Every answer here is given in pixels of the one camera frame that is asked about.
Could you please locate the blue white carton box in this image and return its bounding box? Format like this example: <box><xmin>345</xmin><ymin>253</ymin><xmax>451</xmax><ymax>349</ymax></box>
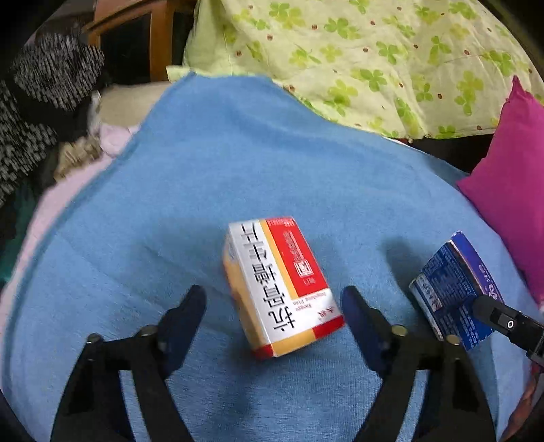
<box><xmin>408</xmin><ymin>231</ymin><xmax>504</xmax><ymax>351</ymax></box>

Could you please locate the red yellow white medicine box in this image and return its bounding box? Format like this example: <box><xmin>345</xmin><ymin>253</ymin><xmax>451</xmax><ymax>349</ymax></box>
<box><xmin>223</xmin><ymin>217</ymin><xmax>345</xmax><ymax>360</ymax></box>

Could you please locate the magenta pillow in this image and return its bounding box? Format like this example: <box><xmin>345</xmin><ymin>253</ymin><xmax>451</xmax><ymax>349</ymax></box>
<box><xmin>457</xmin><ymin>76</ymin><xmax>544</xmax><ymax>308</ymax></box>

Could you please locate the blue bed blanket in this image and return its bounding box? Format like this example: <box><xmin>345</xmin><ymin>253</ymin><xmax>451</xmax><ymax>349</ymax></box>
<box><xmin>0</xmin><ymin>72</ymin><xmax>541</xmax><ymax>442</ymax></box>

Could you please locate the pink bed sheet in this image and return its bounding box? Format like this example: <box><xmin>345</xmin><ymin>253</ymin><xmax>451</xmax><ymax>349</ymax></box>
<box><xmin>1</xmin><ymin>123</ymin><xmax>140</xmax><ymax>328</ymax></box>

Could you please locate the green clover print quilt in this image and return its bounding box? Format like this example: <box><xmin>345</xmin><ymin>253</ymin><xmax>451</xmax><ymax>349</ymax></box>
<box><xmin>167</xmin><ymin>0</ymin><xmax>543</xmax><ymax>139</ymax></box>

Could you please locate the black white dotted garment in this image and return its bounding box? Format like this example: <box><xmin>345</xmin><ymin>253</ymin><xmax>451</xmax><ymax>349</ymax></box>
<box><xmin>1</xmin><ymin>34</ymin><xmax>104</xmax><ymax>204</ymax></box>

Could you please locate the brown wooden wardrobe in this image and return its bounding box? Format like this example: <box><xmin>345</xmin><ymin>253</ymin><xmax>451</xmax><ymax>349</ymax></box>
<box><xmin>83</xmin><ymin>0</ymin><xmax>197</xmax><ymax>86</ymax></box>

